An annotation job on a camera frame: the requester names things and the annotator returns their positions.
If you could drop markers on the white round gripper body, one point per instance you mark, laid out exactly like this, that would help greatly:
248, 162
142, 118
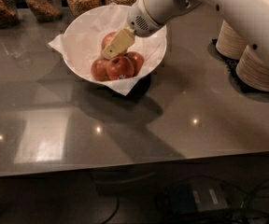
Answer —
139, 18

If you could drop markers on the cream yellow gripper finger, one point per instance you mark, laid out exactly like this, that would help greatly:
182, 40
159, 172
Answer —
121, 41

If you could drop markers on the front stack of paper bowls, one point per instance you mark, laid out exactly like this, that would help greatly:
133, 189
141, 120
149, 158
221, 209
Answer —
253, 71

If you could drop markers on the stack of paper bowls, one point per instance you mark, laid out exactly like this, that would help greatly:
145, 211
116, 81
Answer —
230, 44
253, 71

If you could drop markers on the red apple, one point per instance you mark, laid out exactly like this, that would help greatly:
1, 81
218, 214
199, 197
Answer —
106, 39
98, 70
137, 60
119, 67

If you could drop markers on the white paper liner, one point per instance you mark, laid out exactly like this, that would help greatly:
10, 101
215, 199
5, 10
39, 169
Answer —
78, 47

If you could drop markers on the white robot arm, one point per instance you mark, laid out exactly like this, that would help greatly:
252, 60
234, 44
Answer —
249, 18

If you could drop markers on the black rubber mat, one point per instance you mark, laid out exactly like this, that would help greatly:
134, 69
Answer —
240, 84

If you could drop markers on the dark box under table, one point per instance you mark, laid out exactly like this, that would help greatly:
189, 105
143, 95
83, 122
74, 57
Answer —
193, 200

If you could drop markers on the back stack of paper bowls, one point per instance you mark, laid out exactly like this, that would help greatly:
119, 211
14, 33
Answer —
230, 44

